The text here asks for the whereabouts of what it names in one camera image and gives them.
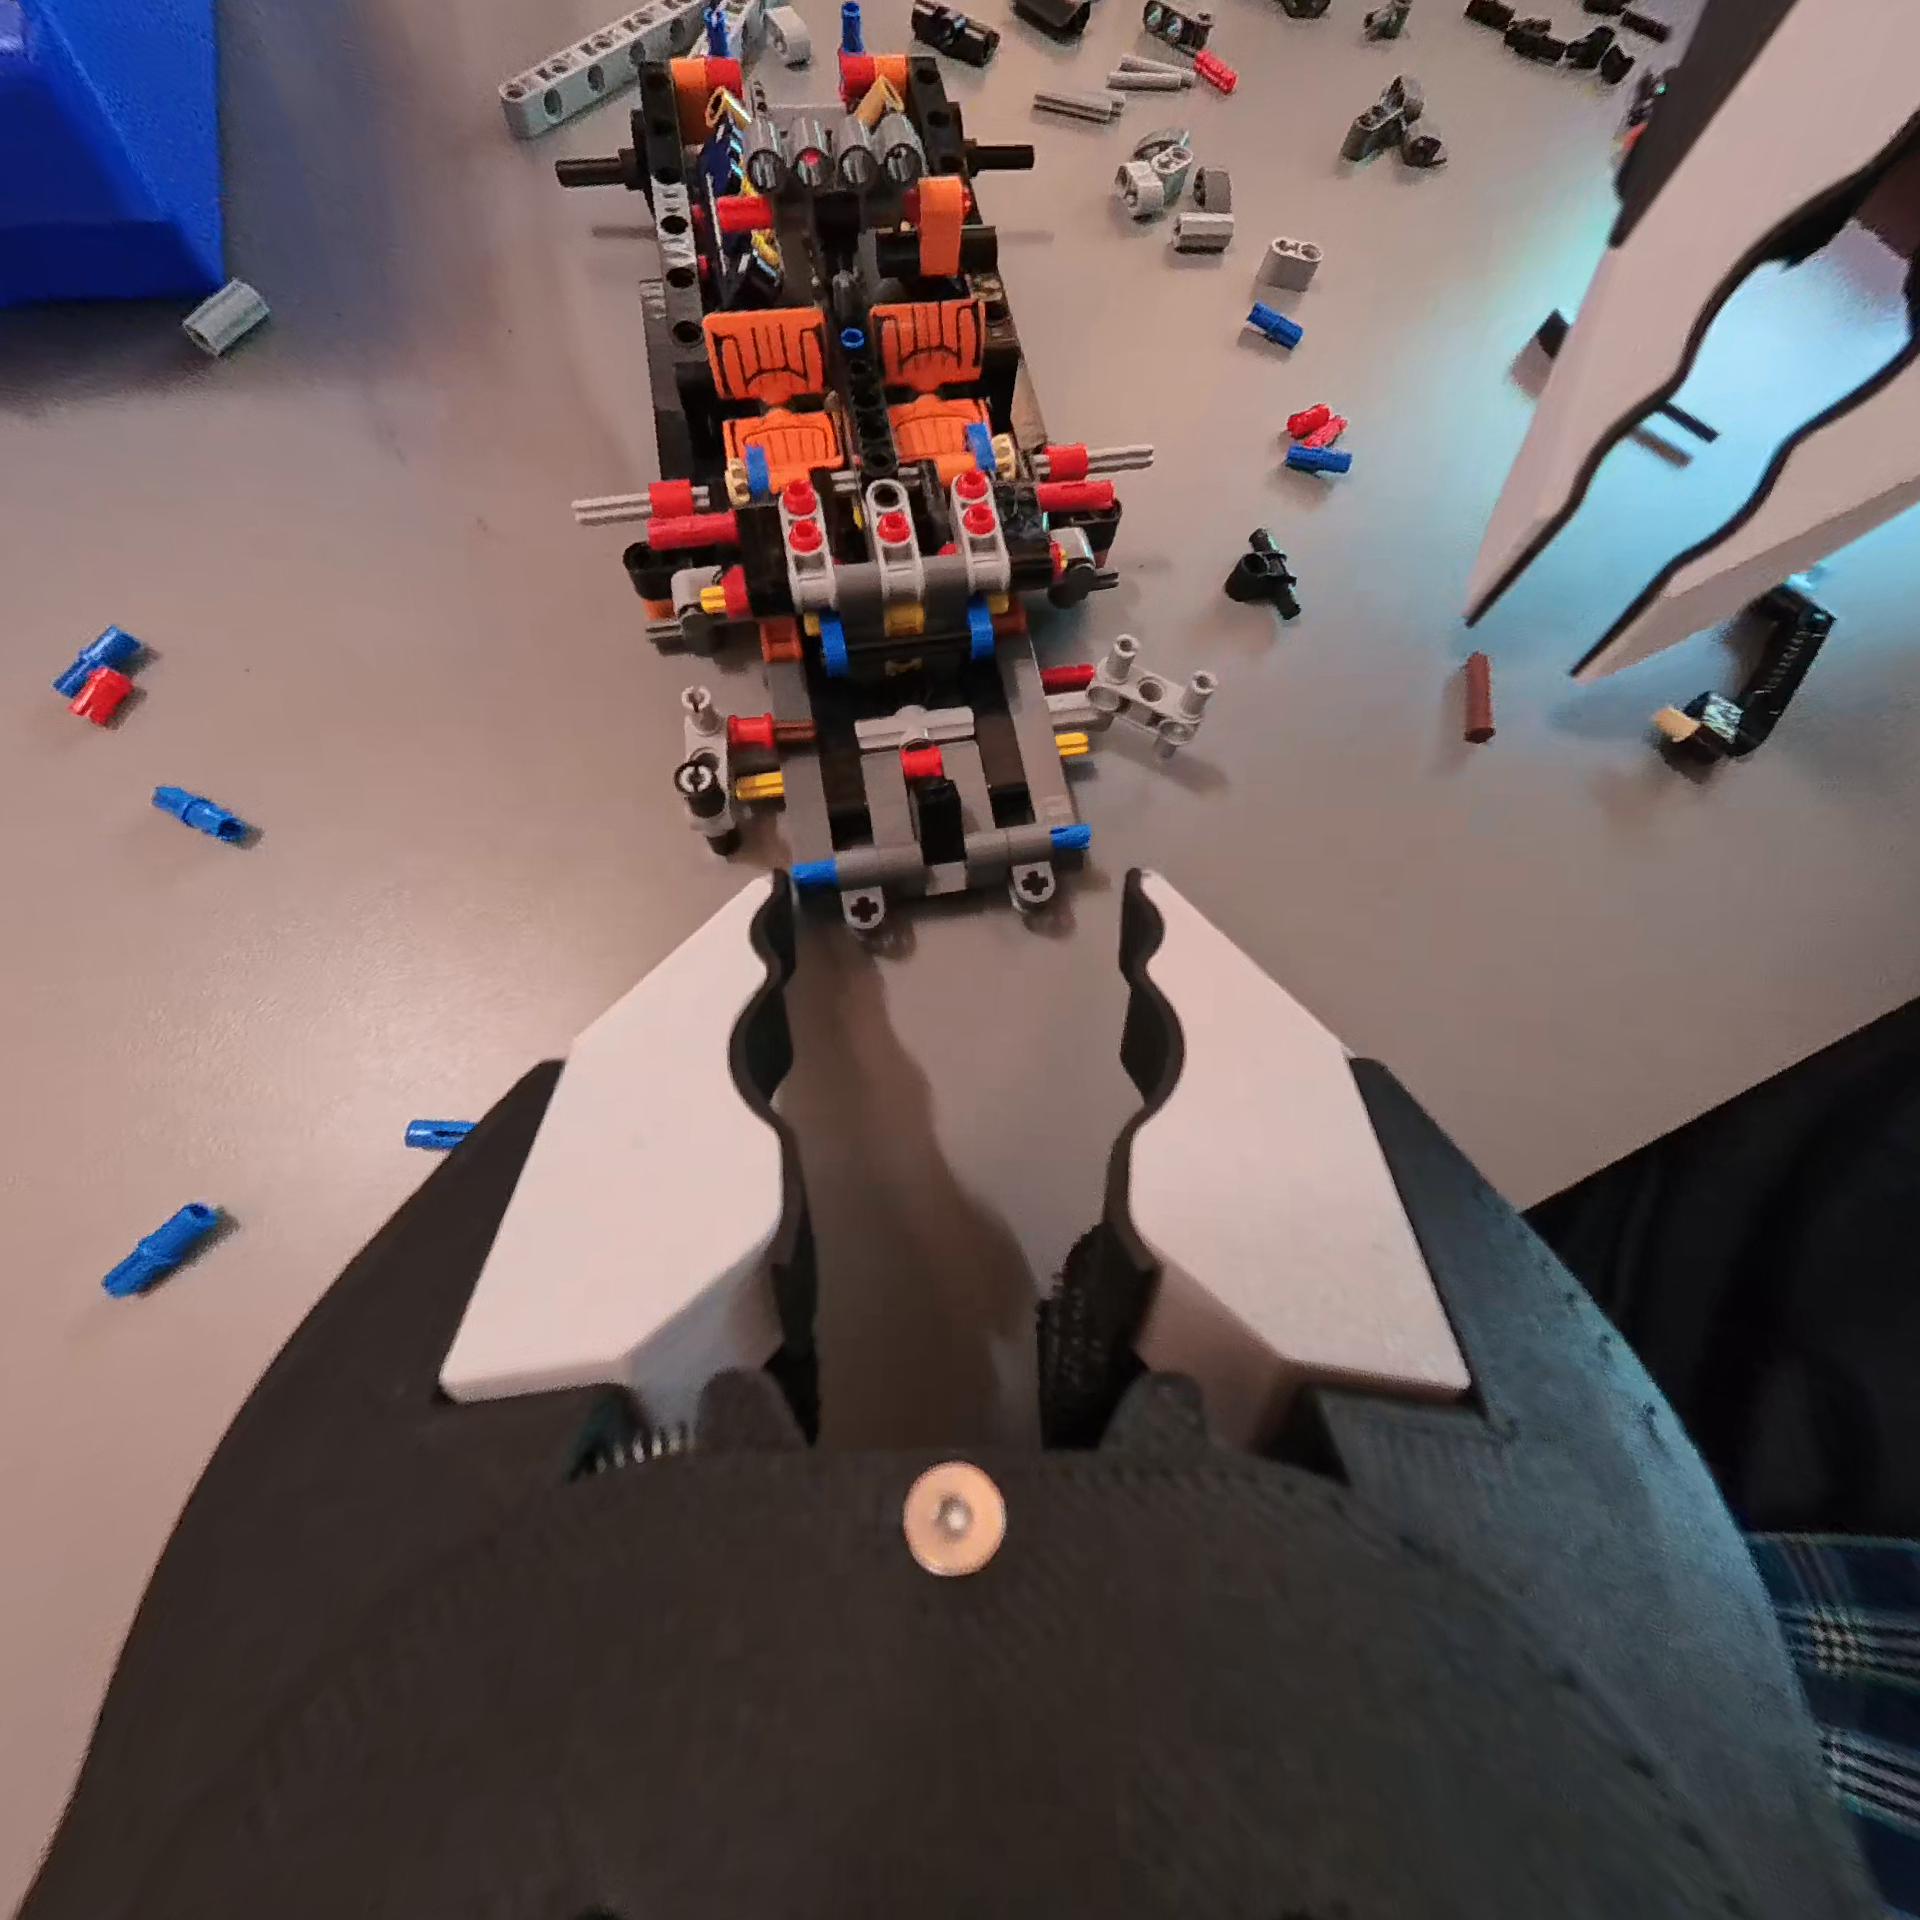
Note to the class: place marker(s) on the brown lego pin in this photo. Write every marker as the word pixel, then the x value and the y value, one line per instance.
pixel 1479 698

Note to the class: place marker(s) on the blue plastic bin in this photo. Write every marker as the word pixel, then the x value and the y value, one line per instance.
pixel 90 150

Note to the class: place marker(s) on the black lego connector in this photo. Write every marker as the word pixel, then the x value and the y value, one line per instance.
pixel 955 25

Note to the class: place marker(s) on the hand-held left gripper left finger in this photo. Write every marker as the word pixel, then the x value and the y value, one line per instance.
pixel 628 1200

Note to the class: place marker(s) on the dark grey lego beam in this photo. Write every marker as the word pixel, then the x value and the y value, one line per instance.
pixel 1387 125

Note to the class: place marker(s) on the person's plaid shirt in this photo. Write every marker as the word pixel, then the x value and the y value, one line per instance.
pixel 1851 1680

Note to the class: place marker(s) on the light grey lego connector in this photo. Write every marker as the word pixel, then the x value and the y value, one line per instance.
pixel 1288 263

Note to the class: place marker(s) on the black lego piece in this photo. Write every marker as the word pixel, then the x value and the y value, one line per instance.
pixel 1055 13
pixel 1264 572

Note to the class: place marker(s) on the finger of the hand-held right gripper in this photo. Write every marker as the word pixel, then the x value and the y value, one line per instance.
pixel 1816 511
pixel 1665 301

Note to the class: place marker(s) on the long light grey lego beam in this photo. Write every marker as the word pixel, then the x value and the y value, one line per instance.
pixel 585 77

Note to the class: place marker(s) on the light grey lego piece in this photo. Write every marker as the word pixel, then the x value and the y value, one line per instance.
pixel 783 31

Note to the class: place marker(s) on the blue lego pin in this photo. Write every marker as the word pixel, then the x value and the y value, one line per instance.
pixel 98 649
pixel 437 1132
pixel 1275 326
pixel 197 812
pixel 157 1252
pixel 1316 461

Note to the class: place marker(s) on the grey lego pin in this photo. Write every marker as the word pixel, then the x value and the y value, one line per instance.
pixel 1077 106
pixel 1148 71

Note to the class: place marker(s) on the person's dark trousers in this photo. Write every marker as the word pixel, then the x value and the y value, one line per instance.
pixel 1770 1277

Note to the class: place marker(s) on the red lego pin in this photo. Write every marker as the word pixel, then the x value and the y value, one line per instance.
pixel 1217 69
pixel 1312 422
pixel 101 695

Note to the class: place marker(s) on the pile of black lego parts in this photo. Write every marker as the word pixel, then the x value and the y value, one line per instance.
pixel 1559 38

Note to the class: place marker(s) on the lego car chassis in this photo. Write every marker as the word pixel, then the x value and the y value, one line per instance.
pixel 855 450

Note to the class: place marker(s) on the black lego piece tan end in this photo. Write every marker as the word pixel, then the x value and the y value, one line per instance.
pixel 1770 674

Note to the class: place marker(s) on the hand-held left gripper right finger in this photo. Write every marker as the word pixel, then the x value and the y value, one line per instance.
pixel 1275 1200

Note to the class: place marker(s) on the grey lego connector with pins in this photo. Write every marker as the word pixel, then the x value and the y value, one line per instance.
pixel 1152 698

